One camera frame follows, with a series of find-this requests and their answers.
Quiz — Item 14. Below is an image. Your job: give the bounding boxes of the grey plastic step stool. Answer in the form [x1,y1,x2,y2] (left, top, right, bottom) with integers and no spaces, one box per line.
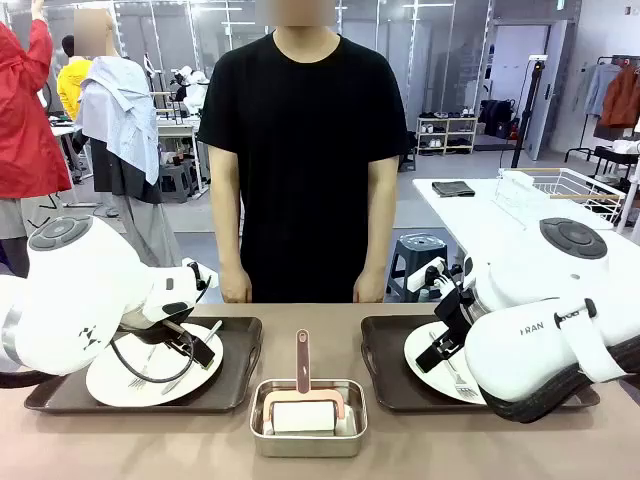
[158,158,201,204]

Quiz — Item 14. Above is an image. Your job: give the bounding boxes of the black bags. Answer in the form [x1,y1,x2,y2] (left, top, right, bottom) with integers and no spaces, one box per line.
[479,98,516,139]

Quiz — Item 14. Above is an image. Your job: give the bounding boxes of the mannequin in red jacket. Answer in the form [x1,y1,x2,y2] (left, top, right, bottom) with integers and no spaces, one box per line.
[0,0,74,281]

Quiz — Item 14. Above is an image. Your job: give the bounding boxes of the rectangular steel container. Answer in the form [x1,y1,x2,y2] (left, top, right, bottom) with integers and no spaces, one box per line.
[248,378,369,459]

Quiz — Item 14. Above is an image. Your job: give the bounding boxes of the orange hanging jacket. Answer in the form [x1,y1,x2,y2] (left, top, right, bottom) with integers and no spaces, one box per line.
[598,64,640,129]

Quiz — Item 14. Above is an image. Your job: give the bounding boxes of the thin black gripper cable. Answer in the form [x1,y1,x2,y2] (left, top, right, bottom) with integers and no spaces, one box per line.
[109,334,196,385]

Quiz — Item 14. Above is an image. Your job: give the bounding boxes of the silver fork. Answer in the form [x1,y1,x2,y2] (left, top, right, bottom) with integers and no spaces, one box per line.
[127,344,159,391]
[428,329,480,401]

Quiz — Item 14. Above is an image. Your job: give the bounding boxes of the black tripod with light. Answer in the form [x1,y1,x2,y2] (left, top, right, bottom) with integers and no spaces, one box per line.
[509,53,549,169]

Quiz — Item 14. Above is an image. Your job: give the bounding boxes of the white round plate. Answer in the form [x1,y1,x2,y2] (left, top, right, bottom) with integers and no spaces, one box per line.
[403,321,489,406]
[85,322,225,407]

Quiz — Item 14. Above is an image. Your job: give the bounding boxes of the grey hanging shirt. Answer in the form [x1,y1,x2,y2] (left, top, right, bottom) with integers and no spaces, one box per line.
[582,62,621,117]

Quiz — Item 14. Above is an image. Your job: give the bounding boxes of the dark grey cloth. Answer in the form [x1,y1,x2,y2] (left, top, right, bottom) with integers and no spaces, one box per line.
[431,180,476,198]

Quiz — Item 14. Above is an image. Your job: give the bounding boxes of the person in black T-shirt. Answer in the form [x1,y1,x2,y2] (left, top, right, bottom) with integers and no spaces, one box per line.
[197,0,411,305]

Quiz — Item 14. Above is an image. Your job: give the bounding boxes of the white work table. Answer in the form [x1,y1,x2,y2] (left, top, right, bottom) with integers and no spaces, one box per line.
[412,177,640,261]

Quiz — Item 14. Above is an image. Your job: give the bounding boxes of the brown plastic serving tray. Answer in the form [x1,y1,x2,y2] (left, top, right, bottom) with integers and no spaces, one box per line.
[359,314,601,415]

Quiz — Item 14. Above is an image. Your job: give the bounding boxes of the person's right hand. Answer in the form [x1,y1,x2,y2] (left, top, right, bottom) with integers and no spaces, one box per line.
[219,269,254,305]

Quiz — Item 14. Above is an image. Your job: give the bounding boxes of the person's right forearm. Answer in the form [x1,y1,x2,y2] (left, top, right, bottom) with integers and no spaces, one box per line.
[212,199,247,275]

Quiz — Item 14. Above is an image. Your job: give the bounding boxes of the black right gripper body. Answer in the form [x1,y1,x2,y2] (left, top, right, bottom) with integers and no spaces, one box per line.
[433,286,477,346]

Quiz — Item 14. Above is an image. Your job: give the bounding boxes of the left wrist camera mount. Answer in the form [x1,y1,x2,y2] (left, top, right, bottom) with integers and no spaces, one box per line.
[182,257,220,301]

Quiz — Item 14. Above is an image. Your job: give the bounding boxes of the mannequin in pale blue shirt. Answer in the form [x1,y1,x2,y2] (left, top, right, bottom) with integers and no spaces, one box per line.
[73,7,184,269]

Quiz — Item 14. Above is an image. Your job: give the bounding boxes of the person in yellow jacket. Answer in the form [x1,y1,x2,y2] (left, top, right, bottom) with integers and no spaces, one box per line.
[56,34,94,121]

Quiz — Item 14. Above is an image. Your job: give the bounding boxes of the pink lint roller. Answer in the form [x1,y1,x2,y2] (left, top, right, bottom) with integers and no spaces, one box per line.
[263,328,347,435]

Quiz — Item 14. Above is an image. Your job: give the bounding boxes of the person's left hand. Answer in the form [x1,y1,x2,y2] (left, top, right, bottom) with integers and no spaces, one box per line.
[352,269,389,305]

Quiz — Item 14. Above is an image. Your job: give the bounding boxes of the cream shoe rack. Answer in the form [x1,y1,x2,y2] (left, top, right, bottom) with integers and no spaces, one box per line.
[415,114,479,156]

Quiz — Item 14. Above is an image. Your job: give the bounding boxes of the silver table knife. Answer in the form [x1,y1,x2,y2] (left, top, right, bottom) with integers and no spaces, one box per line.
[159,319,224,397]

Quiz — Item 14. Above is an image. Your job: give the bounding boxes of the black clothes rack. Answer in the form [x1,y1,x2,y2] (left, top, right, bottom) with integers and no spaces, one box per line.
[564,53,640,176]

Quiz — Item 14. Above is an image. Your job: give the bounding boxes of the white wire dish rack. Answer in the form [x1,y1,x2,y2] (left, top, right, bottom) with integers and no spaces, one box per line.
[492,167,629,232]

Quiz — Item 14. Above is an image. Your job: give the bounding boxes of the black side table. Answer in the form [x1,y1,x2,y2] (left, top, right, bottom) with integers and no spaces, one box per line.
[592,144,640,181]

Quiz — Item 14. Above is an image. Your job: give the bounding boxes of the person's left forearm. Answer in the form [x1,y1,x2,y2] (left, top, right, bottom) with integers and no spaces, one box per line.
[360,199,396,275]

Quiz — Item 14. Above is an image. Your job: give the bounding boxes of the white background desk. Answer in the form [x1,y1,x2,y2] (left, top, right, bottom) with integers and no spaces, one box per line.
[157,117,209,196]

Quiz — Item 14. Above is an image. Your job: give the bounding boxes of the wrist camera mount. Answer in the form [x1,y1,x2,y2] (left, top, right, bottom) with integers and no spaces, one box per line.
[407,255,466,292]
[182,257,220,301]

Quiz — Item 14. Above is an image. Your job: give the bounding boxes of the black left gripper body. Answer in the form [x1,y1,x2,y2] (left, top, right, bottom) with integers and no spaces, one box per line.
[117,318,195,347]

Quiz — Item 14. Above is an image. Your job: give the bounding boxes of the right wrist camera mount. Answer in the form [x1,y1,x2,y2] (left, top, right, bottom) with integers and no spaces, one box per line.
[407,255,466,292]

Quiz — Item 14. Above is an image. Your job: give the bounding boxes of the black braided cable sleeve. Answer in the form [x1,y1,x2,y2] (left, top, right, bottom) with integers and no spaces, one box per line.
[487,339,640,425]

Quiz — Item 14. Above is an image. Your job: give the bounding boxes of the black tray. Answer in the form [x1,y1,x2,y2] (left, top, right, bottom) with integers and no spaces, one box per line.
[23,315,264,415]

